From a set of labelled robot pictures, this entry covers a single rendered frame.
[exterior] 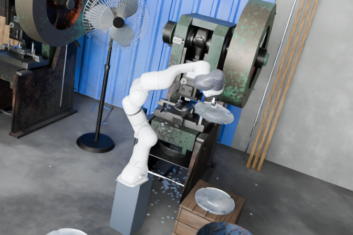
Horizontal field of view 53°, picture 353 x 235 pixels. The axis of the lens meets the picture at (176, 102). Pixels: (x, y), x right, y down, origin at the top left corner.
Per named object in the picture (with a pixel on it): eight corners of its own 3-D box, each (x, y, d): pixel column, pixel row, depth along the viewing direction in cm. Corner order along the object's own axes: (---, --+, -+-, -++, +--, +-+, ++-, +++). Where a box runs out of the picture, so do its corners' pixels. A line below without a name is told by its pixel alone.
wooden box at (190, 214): (218, 268, 244) (231, 228, 231) (169, 243, 255) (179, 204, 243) (233, 235, 279) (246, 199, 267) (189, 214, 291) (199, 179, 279)
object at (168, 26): (172, 52, 285) (178, 24, 277) (159, 48, 288) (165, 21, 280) (182, 48, 305) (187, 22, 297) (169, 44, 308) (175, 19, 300)
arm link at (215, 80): (194, 78, 218) (194, 93, 214) (194, 67, 207) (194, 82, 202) (224, 78, 217) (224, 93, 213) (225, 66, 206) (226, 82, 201)
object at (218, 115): (240, 124, 249) (241, 123, 250) (219, 101, 232) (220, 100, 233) (208, 124, 269) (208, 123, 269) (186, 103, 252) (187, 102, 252)
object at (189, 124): (203, 132, 288) (204, 126, 286) (153, 115, 300) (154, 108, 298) (211, 121, 316) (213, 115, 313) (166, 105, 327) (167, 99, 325)
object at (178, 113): (179, 132, 279) (183, 116, 274) (163, 126, 282) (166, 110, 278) (189, 122, 301) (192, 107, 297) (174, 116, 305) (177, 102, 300)
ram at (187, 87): (193, 98, 286) (201, 63, 275) (176, 93, 290) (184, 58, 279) (199, 93, 301) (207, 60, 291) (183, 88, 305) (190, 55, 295)
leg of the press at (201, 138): (189, 213, 293) (217, 114, 262) (177, 207, 296) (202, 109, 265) (216, 165, 376) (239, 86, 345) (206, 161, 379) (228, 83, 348)
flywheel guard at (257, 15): (235, 123, 249) (271, 4, 220) (197, 109, 256) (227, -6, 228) (256, 88, 342) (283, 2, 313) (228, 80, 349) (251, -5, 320)
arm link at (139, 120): (128, 118, 220) (120, 106, 234) (143, 147, 233) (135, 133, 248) (144, 109, 222) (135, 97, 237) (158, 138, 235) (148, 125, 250)
